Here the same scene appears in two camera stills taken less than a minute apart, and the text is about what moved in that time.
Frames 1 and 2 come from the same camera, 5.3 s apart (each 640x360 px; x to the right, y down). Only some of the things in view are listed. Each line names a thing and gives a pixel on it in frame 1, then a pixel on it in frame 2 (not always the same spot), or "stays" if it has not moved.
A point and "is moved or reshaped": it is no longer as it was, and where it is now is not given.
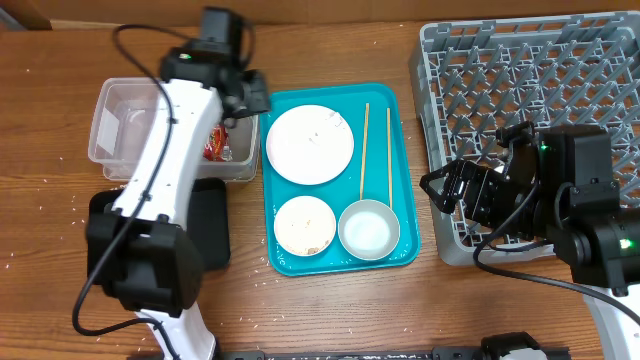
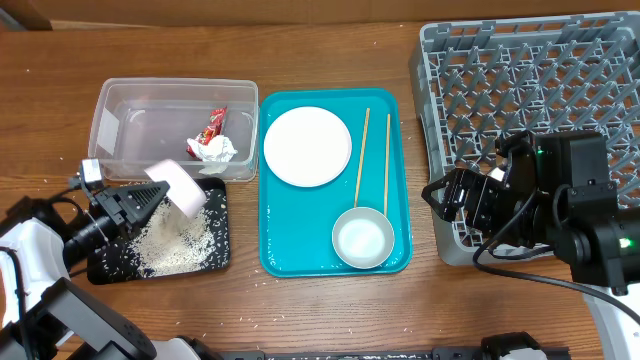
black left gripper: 261,98 → 124,198
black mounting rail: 457,353 stays
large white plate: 310,145 stays
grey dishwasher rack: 468,78 stays
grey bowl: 369,229 is moved or reshaped
